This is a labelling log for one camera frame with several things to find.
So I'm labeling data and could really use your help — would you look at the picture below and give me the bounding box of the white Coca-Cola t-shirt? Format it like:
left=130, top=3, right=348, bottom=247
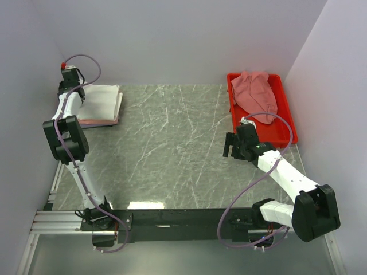
left=77, top=84, right=123, bottom=122

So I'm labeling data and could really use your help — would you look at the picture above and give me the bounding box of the crumpled pink t-shirt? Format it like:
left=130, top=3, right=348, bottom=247
left=231, top=71, right=278, bottom=124

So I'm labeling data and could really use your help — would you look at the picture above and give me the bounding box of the aluminium rail frame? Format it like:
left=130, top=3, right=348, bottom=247
left=17, top=204, right=346, bottom=274

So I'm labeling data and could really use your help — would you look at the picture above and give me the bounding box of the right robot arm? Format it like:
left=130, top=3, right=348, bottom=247
left=223, top=123, right=341, bottom=242

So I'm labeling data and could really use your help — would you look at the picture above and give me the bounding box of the red plastic bin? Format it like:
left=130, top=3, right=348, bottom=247
left=227, top=73, right=299, bottom=148

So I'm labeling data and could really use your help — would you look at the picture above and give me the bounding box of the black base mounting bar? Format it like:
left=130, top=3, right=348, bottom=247
left=80, top=207, right=287, bottom=248

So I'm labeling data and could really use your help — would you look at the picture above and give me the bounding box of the folded lavender t-shirt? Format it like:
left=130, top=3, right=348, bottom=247
left=80, top=124, right=117, bottom=129

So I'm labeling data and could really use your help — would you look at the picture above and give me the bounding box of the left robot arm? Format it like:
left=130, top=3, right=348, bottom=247
left=42, top=62, right=115, bottom=230

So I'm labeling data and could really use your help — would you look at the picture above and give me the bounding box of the folded salmon pink t-shirt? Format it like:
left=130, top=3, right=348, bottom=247
left=78, top=116, right=119, bottom=125

